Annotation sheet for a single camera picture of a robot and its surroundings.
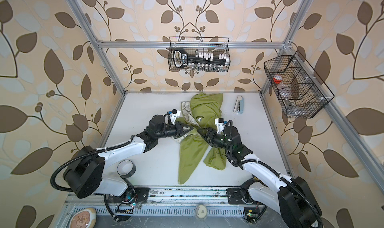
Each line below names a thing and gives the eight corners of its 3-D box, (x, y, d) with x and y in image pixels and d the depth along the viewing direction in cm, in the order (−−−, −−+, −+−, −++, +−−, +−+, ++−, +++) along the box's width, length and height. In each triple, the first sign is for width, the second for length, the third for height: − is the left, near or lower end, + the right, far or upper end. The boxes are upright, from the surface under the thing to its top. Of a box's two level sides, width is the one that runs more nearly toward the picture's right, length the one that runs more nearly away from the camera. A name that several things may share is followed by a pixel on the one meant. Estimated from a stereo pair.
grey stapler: (232, 112, 109) (233, 110, 107) (233, 97, 119) (234, 94, 117) (242, 114, 108) (243, 112, 106) (242, 98, 118) (243, 96, 116)
